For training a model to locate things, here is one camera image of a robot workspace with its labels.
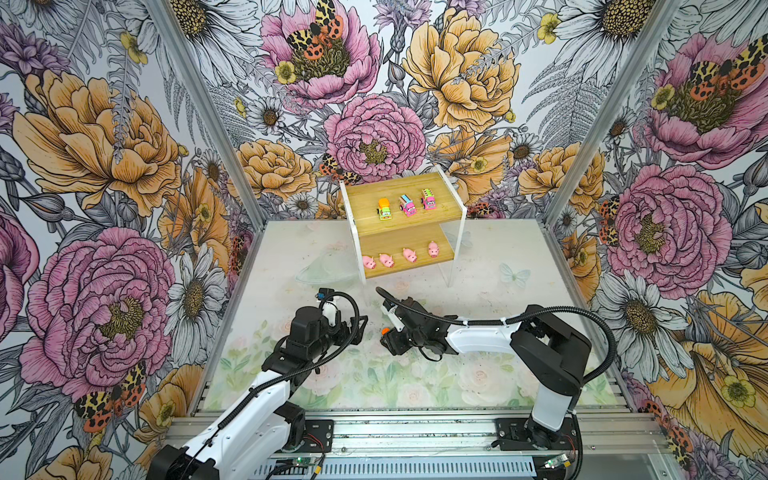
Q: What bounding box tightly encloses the pink pig toy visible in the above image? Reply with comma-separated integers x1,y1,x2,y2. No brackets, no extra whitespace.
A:
428,241,440,258
362,255,376,270
402,248,418,263
379,253,395,268

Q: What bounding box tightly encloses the pink green toy truck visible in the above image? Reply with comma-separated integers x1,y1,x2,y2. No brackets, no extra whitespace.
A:
421,188,437,211

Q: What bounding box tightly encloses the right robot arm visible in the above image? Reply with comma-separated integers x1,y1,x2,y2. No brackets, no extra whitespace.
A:
380,298,602,450

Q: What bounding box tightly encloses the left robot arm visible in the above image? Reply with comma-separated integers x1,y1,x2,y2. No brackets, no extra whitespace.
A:
147,295,368,479

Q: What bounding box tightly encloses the bamboo two-tier shelf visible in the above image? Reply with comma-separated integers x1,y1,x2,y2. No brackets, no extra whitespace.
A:
340,167,467,284

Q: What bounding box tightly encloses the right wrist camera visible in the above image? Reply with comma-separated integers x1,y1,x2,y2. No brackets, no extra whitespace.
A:
381,305,405,332

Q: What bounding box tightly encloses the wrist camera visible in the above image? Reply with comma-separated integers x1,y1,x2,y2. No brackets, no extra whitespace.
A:
316,288,335,301
381,305,405,332

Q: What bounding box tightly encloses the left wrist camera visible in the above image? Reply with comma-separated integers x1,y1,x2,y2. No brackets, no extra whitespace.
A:
316,288,335,301

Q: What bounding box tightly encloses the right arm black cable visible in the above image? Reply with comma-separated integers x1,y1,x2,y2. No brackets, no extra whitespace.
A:
375,286,618,385

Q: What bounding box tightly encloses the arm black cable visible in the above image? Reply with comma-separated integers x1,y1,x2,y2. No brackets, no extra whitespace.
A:
375,286,618,385
215,289,365,427

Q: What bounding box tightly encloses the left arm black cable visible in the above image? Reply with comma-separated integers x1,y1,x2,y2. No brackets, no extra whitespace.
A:
215,289,365,427

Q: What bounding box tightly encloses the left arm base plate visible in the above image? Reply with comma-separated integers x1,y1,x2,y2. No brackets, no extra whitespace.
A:
274,419,335,454

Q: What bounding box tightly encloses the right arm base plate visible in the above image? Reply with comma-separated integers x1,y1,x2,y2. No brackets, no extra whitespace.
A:
491,417,581,451

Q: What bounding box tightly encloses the aluminium front rail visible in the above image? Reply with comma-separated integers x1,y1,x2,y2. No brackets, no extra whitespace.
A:
273,409,670,458

